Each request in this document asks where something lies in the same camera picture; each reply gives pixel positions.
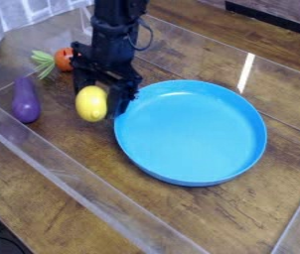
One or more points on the yellow toy lemon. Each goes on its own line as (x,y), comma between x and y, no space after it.
(92,103)

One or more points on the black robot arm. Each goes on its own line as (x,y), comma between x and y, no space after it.
(121,12)

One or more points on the clear acrylic enclosure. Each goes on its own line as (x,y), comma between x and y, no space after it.
(73,196)

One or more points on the blue round tray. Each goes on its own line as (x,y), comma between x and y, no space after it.
(191,133)

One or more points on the grey patterned curtain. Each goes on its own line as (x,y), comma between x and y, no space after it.
(21,13)

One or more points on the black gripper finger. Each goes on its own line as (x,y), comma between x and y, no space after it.
(121,94)
(84,78)

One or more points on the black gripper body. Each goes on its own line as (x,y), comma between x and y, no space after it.
(110,52)

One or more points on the orange toy carrot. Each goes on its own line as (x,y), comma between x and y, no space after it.
(47,62)

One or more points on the purple toy eggplant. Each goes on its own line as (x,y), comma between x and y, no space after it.
(26,103)

